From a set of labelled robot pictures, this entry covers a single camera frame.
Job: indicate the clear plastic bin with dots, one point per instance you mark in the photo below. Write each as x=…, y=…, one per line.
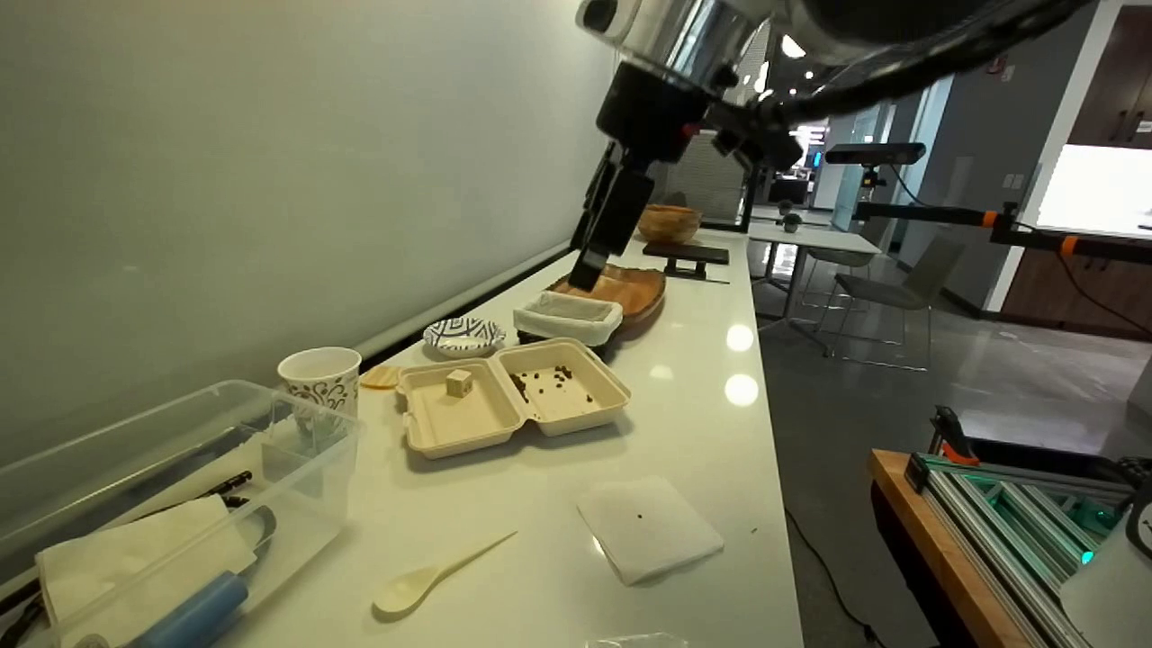
x=297, y=468

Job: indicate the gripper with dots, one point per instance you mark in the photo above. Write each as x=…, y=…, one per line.
x=650, y=108

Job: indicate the grey chair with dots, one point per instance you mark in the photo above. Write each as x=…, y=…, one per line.
x=886, y=292

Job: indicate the brown cabinet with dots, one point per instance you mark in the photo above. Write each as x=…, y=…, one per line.
x=1080, y=288

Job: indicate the oval wooden tray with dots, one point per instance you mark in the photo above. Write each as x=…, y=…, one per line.
x=634, y=290

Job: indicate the small patterned bowl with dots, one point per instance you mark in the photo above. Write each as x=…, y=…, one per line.
x=463, y=336

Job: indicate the wooden bowl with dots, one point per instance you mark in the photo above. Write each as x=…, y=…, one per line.
x=669, y=223

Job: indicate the white napkin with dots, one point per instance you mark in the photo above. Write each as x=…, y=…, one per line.
x=650, y=529

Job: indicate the tan clamshell lunch box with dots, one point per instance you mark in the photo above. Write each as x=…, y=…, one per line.
x=513, y=396

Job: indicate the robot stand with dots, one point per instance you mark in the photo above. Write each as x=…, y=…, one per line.
x=954, y=549

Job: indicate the white paper towel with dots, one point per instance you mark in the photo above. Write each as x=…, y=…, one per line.
x=135, y=562

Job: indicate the white table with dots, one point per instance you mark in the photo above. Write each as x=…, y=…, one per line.
x=814, y=238

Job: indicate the black stand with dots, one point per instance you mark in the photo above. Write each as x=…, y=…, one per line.
x=686, y=255

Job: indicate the tan round chip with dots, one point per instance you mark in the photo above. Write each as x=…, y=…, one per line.
x=380, y=377

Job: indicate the camera on mount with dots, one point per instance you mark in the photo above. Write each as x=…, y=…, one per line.
x=877, y=154

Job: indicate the red and black clamp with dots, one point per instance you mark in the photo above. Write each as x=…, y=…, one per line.
x=952, y=439

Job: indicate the patterned paper cup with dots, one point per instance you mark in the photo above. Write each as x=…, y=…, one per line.
x=322, y=382

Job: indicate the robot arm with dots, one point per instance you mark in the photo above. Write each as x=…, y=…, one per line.
x=693, y=31

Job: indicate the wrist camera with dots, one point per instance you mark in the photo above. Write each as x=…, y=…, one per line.
x=763, y=135

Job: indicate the small wooden cube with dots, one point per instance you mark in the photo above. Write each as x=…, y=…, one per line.
x=459, y=383

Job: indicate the cloth-lined basket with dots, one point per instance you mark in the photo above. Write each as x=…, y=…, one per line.
x=567, y=315

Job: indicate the cream plastic spoon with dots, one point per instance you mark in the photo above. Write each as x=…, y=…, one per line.
x=409, y=591

